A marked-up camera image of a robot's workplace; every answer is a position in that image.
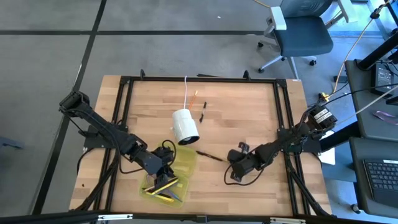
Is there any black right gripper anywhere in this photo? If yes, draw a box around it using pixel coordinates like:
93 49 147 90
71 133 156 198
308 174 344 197
227 142 265 183

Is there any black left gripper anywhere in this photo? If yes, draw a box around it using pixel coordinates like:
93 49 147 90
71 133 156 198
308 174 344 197
143 160 180 199

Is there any yellow-green transparent supply box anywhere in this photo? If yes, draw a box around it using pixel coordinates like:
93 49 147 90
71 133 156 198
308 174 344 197
139 141 198 208

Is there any black pen with clear middle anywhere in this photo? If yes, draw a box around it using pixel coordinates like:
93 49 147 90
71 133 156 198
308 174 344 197
199 101 208 123

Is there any orange pencil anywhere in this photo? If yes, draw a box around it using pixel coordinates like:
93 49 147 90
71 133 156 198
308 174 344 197
188 90 199 110

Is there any white paper sheet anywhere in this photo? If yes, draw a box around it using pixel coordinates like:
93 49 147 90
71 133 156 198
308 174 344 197
318 130 336 166

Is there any black desk bar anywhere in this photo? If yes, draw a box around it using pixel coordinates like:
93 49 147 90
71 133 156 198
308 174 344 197
319 121 358 153
357 40 398 71

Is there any dark blue office chair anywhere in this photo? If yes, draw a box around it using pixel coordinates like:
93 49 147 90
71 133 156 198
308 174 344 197
257 0 358 80

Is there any dark grey desk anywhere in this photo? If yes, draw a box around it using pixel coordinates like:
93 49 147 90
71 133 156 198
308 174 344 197
344 58 398 218

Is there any black laptop keyboard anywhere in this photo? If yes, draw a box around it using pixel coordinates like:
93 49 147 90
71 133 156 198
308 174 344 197
362 158 398 208

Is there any grey chair base leg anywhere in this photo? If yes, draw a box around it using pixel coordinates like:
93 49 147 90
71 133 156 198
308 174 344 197
0 136 24 151

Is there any black power adapter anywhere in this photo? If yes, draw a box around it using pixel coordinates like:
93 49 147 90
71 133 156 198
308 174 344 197
371 62 396 96

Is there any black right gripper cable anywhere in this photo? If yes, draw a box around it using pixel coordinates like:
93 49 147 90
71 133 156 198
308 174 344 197
223 163 265 187

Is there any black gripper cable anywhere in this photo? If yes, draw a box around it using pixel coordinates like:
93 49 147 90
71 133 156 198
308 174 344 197
160 139 177 164
223 163 265 187

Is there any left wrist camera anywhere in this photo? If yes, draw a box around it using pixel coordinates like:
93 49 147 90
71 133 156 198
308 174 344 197
152 146 174 162

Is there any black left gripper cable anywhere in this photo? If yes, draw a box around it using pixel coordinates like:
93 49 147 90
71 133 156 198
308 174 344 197
160 139 177 164

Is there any silver frame bracket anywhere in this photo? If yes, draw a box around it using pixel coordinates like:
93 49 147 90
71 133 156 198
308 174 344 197
97 213 134 222
269 217 306 224

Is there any white camera with cable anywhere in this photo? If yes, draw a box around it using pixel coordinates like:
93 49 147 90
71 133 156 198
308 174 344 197
172 108 200 146

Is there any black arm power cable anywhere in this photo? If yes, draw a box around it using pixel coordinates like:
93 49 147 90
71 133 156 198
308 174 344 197
76 147 94 177

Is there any black aluminium frame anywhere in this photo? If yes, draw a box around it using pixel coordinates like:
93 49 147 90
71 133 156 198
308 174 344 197
0 68 374 224

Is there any beige cable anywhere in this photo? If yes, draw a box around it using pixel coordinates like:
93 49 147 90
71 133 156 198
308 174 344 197
356 91 398 116

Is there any black floor cable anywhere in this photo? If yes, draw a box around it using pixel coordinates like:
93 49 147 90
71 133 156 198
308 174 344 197
307 82 398 113

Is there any purple lanyard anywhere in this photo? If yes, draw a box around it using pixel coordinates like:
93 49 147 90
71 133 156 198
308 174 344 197
373 110 398 126

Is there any yellow cable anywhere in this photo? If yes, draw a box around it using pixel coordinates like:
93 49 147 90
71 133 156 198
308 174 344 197
332 2 388 94

